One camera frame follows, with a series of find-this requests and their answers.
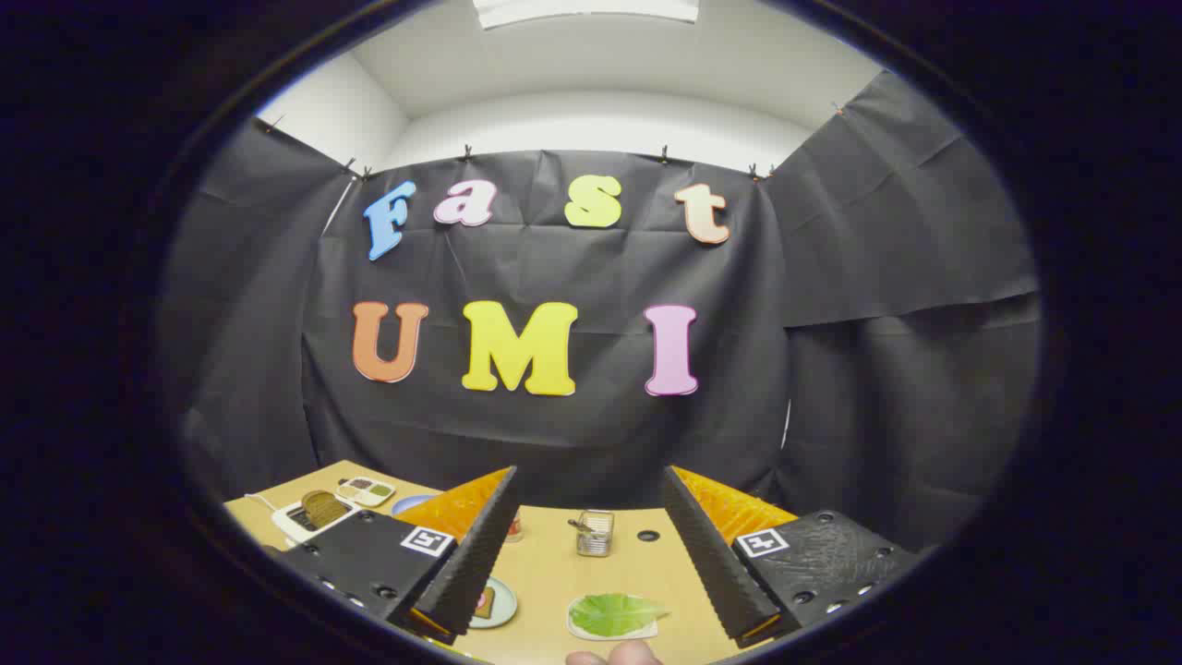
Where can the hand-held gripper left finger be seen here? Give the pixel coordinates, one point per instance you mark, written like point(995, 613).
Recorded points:
point(480, 554)

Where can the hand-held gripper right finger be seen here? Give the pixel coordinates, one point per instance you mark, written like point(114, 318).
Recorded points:
point(706, 554)

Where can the green lettuce leaf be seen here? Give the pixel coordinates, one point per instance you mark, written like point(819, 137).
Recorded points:
point(614, 612)

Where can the brown toast slice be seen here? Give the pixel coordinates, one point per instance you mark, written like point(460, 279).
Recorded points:
point(323, 508)

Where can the clear water bottle red cap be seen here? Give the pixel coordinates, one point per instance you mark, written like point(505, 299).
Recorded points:
point(513, 528)

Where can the bread slice on plate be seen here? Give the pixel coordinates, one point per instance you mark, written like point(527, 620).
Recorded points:
point(485, 602)

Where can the pale green round plate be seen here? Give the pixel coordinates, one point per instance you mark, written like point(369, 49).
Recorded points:
point(504, 615)

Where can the blue plate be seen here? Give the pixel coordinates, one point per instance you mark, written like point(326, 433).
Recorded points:
point(411, 504)

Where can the white divided condiment tray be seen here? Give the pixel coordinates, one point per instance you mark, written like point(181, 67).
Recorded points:
point(367, 490)

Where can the white square plate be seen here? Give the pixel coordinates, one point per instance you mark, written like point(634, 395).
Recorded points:
point(591, 635)

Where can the black backdrop cloth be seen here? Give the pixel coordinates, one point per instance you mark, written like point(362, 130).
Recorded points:
point(572, 443)

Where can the white toaster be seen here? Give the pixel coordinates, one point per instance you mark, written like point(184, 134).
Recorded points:
point(294, 529)

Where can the ceiling light panel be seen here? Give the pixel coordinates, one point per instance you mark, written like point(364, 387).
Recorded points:
point(586, 9)

